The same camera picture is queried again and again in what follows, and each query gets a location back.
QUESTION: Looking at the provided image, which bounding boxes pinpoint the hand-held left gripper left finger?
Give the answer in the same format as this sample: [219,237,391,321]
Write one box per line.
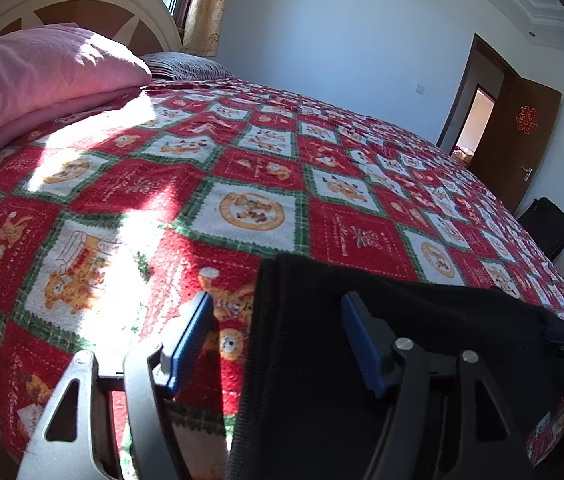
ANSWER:
[16,291,214,480]

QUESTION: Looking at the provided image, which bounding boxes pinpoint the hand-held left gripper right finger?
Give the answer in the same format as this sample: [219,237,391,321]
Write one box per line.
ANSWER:
[340,291,537,480]

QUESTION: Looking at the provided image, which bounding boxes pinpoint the black pants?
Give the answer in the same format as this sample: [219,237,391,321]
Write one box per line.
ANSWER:
[224,254,564,480]

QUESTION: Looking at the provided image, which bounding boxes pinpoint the black bag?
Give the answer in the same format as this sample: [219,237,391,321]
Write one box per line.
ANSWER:
[516,197,564,261]

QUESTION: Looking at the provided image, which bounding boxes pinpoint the brown wooden door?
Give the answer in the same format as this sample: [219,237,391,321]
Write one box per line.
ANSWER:
[470,72,562,213]

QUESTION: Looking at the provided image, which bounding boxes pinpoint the red checkered printed blanket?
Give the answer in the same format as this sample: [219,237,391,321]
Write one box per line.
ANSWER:
[0,76,564,466]

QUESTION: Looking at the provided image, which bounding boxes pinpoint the red paper door decoration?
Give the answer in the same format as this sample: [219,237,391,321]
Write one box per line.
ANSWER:
[516,105,537,133]

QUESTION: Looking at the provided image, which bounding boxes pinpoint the striped pillow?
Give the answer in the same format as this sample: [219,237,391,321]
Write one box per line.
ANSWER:
[138,51,233,81]

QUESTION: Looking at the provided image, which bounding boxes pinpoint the pink pillow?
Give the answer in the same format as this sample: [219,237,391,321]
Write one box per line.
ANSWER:
[0,23,153,176]

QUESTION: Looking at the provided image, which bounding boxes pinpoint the golden patterned curtain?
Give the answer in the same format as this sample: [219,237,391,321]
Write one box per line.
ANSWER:
[182,0,235,58]

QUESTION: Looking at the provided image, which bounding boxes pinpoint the dark door frame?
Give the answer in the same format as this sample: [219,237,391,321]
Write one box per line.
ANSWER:
[436,32,517,161]

